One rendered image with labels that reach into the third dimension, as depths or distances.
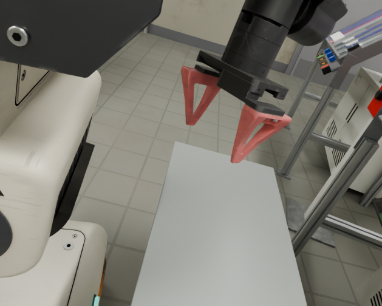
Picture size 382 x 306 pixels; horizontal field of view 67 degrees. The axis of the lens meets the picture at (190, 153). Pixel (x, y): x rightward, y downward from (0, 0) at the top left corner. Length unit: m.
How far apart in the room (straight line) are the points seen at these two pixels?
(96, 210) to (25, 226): 1.01
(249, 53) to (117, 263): 0.94
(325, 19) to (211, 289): 0.37
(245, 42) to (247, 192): 0.34
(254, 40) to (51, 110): 0.21
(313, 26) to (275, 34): 0.07
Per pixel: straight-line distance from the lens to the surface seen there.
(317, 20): 0.39
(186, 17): 3.94
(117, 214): 1.28
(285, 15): 0.34
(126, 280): 1.11
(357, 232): 1.21
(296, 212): 1.64
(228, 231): 0.50
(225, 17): 3.92
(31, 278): 0.79
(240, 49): 0.33
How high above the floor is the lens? 0.95
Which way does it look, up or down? 33 degrees down
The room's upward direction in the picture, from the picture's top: 18 degrees clockwise
